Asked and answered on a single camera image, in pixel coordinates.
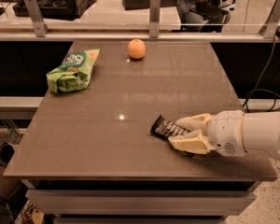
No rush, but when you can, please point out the orange fruit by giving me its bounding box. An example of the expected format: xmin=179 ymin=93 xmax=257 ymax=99
xmin=128 ymin=39 xmax=146 ymax=59

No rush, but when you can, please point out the dark bin at left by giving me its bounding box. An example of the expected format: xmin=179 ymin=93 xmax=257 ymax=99
xmin=0 ymin=143 xmax=21 ymax=203

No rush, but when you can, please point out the metal rail bracket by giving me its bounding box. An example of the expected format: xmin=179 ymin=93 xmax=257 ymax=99
xmin=23 ymin=0 xmax=49 ymax=37
xmin=149 ymin=0 xmax=161 ymax=38
xmin=259 ymin=0 xmax=280 ymax=39

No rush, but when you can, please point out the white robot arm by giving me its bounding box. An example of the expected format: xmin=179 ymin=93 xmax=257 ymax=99
xmin=168 ymin=110 xmax=280 ymax=160

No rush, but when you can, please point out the right metal rail bracket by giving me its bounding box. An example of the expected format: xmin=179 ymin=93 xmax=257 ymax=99
xmin=259 ymin=0 xmax=280 ymax=39

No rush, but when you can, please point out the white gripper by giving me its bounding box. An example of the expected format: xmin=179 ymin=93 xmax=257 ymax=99
xmin=168 ymin=110 xmax=245 ymax=157

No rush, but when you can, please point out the middle metal rail bracket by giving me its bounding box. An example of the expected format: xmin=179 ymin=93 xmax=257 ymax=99
xmin=149 ymin=0 xmax=161 ymax=38

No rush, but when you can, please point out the black cable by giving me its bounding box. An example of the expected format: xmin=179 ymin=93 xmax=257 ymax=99
xmin=242 ymin=35 xmax=280 ymax=114

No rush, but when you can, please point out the left metal rail bracket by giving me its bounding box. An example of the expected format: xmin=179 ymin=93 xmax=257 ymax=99
xmin=23 ymin=0 xmax=49 ymax=37

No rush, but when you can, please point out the green chip bag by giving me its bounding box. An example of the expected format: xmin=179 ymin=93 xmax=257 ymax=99
xmin=47 ymin=49 xmax=100 ymax=93

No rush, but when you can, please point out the black rxbar chocolate bar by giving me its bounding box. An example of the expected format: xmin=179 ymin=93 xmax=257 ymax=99
xmin=150 ymin=115 xmax=189 ymax=140

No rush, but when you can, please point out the person in background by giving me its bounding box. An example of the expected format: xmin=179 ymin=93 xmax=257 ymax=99
xmin=176 ymin=0 xmax=231 ymax=33

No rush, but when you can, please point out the black tray on counter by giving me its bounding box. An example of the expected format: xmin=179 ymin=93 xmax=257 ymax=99
xmin=12 ymin=0 xmax=97 ymax=21

